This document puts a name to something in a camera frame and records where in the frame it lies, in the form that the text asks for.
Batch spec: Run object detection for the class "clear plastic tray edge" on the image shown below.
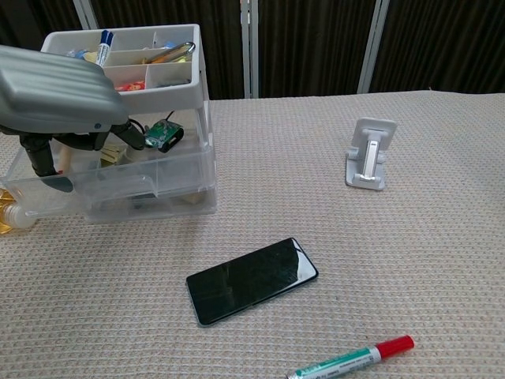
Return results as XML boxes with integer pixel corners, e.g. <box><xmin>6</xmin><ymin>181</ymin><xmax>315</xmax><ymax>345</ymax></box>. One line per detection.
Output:
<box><xmin>84</xmin><ymin>173</ymin><xmax>217</xmax><ymax>201</ymax></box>
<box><xmin>84</xmin><ymin>191</ymin><xmax>219</xmax><ymax>222</ymax></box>

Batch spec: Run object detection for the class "red capped green marker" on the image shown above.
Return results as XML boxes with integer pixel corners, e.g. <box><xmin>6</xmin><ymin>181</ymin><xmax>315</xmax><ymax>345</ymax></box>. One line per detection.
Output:
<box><xmin>286</xmin><ymin>335</ymin><xmax>416</xmax><ymax>379</ymax></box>

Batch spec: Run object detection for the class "black smartphone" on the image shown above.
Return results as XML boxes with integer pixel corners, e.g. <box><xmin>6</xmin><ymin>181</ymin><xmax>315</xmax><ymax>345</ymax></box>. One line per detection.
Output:
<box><xmin>185</xmin><ymin>237</ymin><xmax>319</xmax><ymax>327</ymax></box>

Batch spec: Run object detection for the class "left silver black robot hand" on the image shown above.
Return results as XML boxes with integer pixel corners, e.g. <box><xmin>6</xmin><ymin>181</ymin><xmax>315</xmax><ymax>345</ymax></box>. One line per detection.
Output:
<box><xmin>0</xmin><ymin>43</ymin><xmax>145</xmax><ymax>193</ymax></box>

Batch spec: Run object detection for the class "yellow item with metal carabiner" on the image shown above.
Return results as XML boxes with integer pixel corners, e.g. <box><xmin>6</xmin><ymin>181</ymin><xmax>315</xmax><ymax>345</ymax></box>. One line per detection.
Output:
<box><xmin>141</xmin><ymin>40</ymin><xmax>196</xmax><ymax>65</ymax></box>

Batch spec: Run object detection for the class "green patterned binder clip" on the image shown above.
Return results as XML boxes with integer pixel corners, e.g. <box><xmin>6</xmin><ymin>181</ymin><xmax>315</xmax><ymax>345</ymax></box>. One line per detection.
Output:
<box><xmin>143</xmin><ymin>119</ymin><xmax>186</xmax><ymax>153</ymax></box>

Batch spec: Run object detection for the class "white drawer organizer box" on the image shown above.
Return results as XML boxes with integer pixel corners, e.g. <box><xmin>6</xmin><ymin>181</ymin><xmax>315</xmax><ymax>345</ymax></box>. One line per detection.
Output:
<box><xmin>39</xmin><ymin>23</ymin><xmax>219</xmax><ymax>223</ymax></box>

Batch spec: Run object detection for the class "black folding screen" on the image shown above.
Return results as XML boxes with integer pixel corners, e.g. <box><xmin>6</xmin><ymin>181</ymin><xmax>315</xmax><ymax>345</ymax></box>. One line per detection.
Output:
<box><xmin>0</xmin><ymin>0</ymin><xmax>505</xmax><ymax>102</ymax></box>

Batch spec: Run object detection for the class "white folding phone stand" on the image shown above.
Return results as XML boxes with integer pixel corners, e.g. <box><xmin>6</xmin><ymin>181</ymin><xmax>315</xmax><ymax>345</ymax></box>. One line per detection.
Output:
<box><xmin>345</xmin><ymin>117</ymin><xmax>398</xmax><ymax>192</ymax></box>

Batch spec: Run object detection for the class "yellow tea bottle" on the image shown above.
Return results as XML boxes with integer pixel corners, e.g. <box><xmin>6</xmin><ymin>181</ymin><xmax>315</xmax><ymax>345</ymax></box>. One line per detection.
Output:
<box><xmin>0</xmin><ymin>188</ymin><xmax>39</xmax><ymax>237</ymax></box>

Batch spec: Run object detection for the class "clear plastic storage tray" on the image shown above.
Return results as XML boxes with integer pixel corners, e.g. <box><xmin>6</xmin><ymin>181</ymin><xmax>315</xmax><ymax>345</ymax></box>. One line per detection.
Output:
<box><xmin>0</xmin><ymin>146</ymin><xmax>216</xmax><ymax>220</ymax></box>

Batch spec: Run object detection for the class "beige woven tablecloth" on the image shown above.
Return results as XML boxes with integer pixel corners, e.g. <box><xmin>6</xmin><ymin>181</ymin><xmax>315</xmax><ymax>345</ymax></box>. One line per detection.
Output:
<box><xmin>0</xmin><ymin>89</ymin><xmax>505</xmax><ymax>379</ymax></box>

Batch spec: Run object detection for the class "blue capped whiteboard marker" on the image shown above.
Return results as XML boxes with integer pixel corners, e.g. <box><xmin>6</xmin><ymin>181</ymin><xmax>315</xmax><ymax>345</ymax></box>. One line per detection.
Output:
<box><xmin>94</xmin><ymin>28</ymin><xmax>117</xmax><ymax>67</ymax></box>

